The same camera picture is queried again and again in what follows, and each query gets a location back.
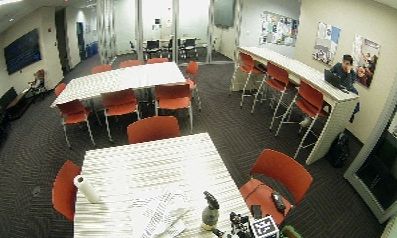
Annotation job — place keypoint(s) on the spray bottle with black trigger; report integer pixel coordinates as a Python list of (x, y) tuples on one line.
[(210, 213)]

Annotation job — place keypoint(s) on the white marker cube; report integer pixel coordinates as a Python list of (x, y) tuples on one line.
[(265, 228)]

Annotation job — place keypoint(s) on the white striped cloth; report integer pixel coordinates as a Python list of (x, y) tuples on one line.
[(159, 213)]

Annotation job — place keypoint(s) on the black remote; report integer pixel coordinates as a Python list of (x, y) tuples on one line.
[(278, 202)]

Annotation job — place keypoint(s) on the green object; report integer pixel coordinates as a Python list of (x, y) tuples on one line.
[(290, 232)]

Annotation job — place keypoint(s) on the orange chair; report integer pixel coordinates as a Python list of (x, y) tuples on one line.
[(153, 129), (64, 191), (282, 172)]

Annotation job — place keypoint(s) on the white paper towel roll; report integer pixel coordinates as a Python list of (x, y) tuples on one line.
[(86, 190)]

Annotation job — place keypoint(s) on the black backpack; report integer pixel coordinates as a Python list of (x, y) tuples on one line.
[(339, 150)]

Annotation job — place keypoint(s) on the white framed glass panel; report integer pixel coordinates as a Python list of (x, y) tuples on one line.
[(383, 158)]

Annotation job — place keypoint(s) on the floor outlet cover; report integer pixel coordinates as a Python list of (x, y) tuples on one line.
[(36, 191)]

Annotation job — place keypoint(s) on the group of orange chairs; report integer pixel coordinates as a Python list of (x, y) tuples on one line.
[(120, 104)]

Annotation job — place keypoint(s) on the orange bar stool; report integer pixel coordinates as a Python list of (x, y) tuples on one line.
[(277, 79), (308, 99), (247, 66)]

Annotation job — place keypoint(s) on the long white counter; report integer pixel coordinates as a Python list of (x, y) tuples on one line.
[(312, 82)]

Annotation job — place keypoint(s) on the white rectangular table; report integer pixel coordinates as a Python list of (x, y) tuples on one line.
[(118, 81)]

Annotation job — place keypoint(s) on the black laptop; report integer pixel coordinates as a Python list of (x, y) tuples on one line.
[(332, 80)]

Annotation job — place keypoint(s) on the group of black chairs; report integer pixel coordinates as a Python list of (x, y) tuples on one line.
[(169, 46)]

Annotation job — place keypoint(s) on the dark low bench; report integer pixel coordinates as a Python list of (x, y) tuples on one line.
[(0, 119)]

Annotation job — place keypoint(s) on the chair with red items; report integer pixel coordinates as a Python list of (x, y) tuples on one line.
[(37, 82)]

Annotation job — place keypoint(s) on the poster with people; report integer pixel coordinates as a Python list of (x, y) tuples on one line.
[(366, 59)]

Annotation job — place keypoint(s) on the blue and white poster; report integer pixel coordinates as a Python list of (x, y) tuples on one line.
[(326, 43)]

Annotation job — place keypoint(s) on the blue bin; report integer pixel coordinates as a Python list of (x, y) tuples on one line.
[(92, 49)]

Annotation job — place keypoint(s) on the bulletin board with papers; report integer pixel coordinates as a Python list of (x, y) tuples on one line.
[(277, 28)]

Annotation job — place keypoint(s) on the dark wall screen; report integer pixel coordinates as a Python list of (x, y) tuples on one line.
[(21, 51)]

